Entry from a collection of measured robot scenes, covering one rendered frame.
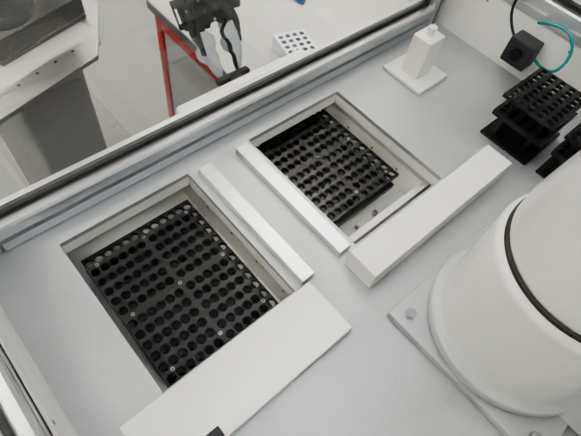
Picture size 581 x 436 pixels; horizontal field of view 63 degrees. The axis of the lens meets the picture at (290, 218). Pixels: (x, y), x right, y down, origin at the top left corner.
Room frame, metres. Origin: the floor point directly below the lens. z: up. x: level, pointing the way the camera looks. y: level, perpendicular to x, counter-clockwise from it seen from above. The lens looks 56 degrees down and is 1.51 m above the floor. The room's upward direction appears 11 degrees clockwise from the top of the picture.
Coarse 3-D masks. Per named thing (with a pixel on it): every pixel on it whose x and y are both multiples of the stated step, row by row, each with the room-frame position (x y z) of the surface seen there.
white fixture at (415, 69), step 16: (416, 32) 0.75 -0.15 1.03; (432, 32) 0.75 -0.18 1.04; (416, 48) 0.74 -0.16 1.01; (432, 48) 0.73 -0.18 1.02; (400, 64) 0.76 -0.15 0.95; (416, 64) 0.73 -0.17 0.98; (432, 64) 0.75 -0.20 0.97; (400, 80) 0.72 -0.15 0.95; (416, 80) 0.73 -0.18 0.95; (432, 80) 0.73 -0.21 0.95
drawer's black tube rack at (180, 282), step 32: (192, 224) 0.36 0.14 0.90; (128, 256) 0.29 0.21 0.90; (160, 256) 0.30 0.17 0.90; (192, 256) 0.32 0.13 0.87; (224, 256) 0.32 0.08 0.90; (128, 288) 0.24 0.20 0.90; (160, 288) 0.26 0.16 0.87; (192, 288) 0.26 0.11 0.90; (224, 288) 0.27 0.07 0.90; (256, 288) 0.28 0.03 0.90; (128, 320) 0.20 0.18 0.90; (160, 320) 0.22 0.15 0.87; (192, 320) 0.22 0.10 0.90; (224, 320) 0.23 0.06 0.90; (256, 320) 0.23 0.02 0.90; (160, 352) 0.17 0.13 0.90; (192, 352) 0.18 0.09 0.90
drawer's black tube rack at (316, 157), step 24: (312, 120) 0.63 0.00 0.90; (336, 120) 0.64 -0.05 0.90; (264, 144) 0.55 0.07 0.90; (288, 144) 0.56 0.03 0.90; (312, 144) 0.60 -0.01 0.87; (336, 144) 0.58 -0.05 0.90; (360, 144) 0.59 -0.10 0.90; (288, 168) 0.53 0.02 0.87; (312, 168) 0.54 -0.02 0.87; (336, 168) 0.53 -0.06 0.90; (360, 168) 0.54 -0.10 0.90; (312, 192) 0.47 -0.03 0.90; (336, 192) 0.48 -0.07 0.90; (360, 192) 0.49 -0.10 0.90; (384, 192) 0.52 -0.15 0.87; (336, 216) 0.43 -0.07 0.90
